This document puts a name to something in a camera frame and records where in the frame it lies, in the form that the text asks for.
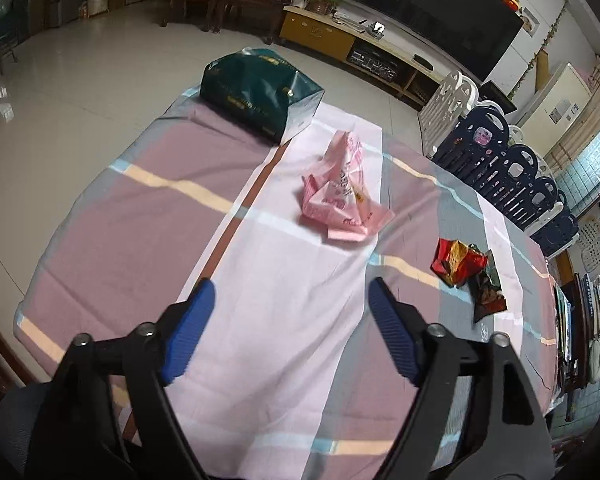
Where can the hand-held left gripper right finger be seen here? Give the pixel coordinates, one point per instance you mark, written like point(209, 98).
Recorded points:
point(395, 332)

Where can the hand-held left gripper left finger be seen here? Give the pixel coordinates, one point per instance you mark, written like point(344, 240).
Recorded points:
point(187, 335)

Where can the red wrapper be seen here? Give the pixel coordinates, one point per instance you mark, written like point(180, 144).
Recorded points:
point(457, 262)

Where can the dark wrapper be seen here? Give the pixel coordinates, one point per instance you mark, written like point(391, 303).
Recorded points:
point(490, 295)

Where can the pink plastic packet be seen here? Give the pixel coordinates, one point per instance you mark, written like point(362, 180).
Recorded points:
point(342, 195)

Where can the dark blue plastic fence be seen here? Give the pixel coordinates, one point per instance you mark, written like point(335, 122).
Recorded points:
point(510, 180)

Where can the stack of books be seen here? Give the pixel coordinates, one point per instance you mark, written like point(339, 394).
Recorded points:
point(587, 320)

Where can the dark green gift box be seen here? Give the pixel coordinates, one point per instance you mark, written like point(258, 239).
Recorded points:
point(255, 90)

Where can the black laptop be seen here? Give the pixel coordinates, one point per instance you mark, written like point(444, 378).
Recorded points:
point(497, 96)

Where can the black set-top box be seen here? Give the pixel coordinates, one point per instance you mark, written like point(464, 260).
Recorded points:
point(422, 61)

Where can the cream standing air conditioner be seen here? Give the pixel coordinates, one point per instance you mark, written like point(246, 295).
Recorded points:
point(555, 105)

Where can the yellow wooden television cabinet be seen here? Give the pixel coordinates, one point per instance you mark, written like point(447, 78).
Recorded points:
point(315, 32)

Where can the large black television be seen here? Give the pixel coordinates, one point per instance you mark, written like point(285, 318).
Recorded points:
point(430, 10)

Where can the green folding chair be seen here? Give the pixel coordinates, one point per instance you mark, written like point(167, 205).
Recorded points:
point(0, 35)

